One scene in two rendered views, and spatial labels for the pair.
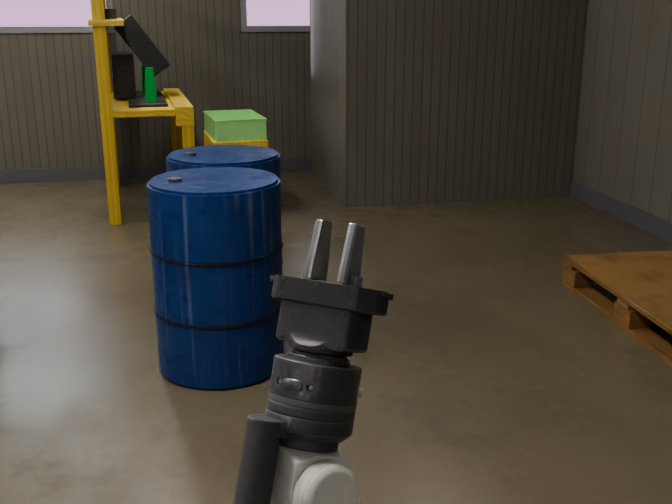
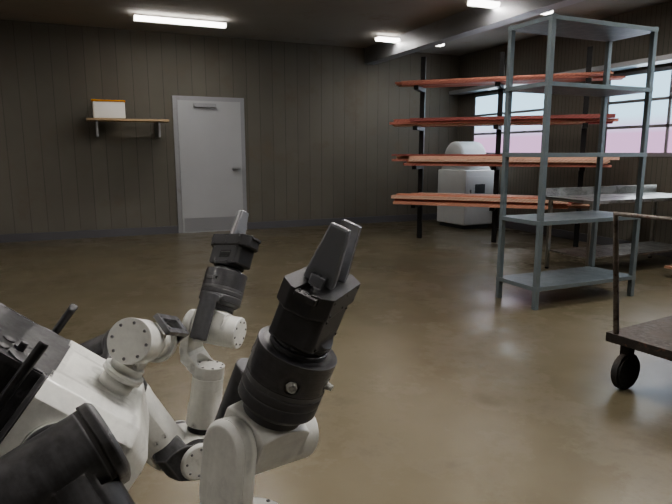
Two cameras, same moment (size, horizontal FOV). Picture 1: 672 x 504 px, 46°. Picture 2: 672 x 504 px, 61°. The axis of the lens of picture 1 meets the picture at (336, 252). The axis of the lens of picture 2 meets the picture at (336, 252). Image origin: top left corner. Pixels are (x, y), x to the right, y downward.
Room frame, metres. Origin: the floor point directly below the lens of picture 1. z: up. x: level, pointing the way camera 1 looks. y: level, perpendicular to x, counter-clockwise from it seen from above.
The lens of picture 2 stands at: (0.65, -0.55, 1.30)
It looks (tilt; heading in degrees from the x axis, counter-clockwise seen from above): 10 degrees down; 79
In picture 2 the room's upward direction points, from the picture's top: straight up
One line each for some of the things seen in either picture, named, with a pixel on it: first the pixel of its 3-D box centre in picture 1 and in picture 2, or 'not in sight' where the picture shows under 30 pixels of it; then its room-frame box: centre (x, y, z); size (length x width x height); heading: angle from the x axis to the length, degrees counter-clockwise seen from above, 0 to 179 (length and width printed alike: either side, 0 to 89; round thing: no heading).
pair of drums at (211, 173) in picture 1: (222, 252); not in sight; (3.37, 0.50, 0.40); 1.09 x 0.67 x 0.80; 18
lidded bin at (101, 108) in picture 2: not in sight; (108, 109); (-0.91, 8.39, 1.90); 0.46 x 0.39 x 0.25; 12
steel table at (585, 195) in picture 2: not in sight; (624, 227); (5.11, 5.09, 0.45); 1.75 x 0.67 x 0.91; 12
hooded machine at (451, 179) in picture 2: not in sight; (465, 184); (4.85, 8.88, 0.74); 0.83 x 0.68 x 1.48; 102
